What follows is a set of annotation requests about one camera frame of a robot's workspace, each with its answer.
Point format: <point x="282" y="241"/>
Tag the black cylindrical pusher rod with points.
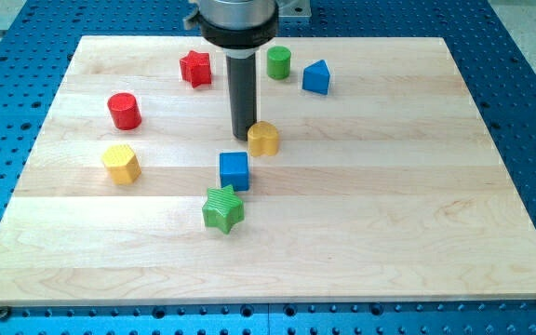
<point x="241" y="75"/>

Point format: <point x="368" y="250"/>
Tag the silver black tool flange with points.
<point x="235" y="24"/>

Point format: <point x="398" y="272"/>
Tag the red star block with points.
<point x="196" y="68"/>

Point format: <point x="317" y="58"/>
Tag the blue cube block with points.
<point x="234" y="170"/>

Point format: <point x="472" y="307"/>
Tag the green star block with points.
<point x="223" y="209"/>

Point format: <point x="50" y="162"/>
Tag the green cylinder block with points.
<point x="278" y="62"/>

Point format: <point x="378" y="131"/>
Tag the yellow heart block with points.
<point x="263" y="139"/>

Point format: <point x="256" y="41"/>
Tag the blue triangular prism block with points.
<point x="315" y="78"/>

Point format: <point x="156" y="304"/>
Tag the red cylinder block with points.
<point x="124" y="111"/>

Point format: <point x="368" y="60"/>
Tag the yellow hexagon block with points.
<point x="121" y="163"/>

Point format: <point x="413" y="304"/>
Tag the light wooden board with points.
<point x="389" y="188"/>

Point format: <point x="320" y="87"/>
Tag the silver mounting bracket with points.
<point x="294" y="9"/>

